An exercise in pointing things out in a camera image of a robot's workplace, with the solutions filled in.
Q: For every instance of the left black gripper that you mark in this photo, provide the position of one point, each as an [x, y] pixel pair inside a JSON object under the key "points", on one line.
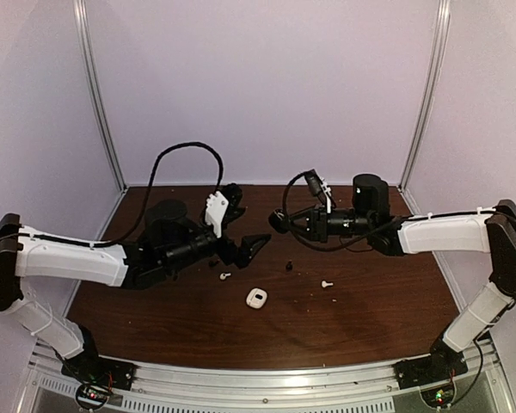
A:
{"points": [[228, 253]]}

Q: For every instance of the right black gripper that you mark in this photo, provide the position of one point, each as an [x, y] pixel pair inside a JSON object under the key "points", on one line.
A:
{"points": [[317, 224]]}

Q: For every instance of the black earbud charging case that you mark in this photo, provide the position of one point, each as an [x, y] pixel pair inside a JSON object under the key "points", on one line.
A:
{"points": [[277, 221]]}

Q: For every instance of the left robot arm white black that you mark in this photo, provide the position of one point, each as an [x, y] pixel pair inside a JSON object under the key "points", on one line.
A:
{"points": [[169, 243]]}

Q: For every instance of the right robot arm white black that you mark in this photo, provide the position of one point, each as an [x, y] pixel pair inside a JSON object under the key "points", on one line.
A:
{"points": [[489, 230]]}

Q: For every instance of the white earbud charging case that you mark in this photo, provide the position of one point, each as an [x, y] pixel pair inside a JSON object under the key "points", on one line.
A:
{"points": [[256, 298]]}

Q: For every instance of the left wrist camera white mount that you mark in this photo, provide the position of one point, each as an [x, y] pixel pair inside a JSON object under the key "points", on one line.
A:
{"points": [[217, 204]]}

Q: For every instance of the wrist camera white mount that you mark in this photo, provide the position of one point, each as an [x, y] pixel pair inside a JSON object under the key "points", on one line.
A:
{"points": [[217, 204], [319, 189]]}

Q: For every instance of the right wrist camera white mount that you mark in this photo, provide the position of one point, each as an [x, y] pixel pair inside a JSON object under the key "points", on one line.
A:
{"points": [[319, 189]]}

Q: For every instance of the right aluminium frame post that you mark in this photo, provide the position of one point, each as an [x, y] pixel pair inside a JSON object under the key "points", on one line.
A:
{"points": [[440, 37]]}

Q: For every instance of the aluminium frame post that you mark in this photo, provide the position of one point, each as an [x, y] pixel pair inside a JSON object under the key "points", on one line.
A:
{"points": [[95, 95], [440, 37]]}

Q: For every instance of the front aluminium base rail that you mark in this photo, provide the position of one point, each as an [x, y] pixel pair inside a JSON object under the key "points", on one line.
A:
{"points": [[370, 387]]}

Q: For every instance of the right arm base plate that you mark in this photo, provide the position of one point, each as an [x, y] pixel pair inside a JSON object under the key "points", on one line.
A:
{"points": [[428, 369]]}

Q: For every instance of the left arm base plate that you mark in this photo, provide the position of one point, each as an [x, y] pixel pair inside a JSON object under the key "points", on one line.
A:
{"points": [[107, 373]]}

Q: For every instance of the left aluminium frame post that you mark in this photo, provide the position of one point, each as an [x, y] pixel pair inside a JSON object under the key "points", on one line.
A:
{"points": [[95, 95]]}

